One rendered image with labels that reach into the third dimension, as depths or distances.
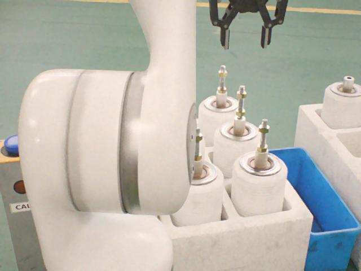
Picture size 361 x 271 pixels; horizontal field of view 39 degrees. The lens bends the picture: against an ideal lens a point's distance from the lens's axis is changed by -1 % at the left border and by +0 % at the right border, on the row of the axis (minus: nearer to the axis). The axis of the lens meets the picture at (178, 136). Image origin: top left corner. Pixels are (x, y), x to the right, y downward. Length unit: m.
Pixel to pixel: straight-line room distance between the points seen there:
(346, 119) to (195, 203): 0.48
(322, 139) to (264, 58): 0.90
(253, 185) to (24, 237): 0.41
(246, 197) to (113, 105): 0.64
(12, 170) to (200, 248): 0.34
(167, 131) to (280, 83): 1.56
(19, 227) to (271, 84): 1.14
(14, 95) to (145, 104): 1.52
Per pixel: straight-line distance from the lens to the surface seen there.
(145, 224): 0.39
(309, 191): 1.22
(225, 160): 1.00
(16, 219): 0.91
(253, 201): 0.91
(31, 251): 0.96
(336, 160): 1.13
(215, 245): 0.90
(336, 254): 1.06
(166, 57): 0.31
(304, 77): 1.91
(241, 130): 1.00
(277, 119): 1.60
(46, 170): 0.30
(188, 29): 0.34
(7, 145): 0.86
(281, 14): 0.93
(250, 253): 0.94
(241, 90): 0.97
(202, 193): 0.86
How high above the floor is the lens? 0.76
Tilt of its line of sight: 31 degrees down
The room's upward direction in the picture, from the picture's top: straight up
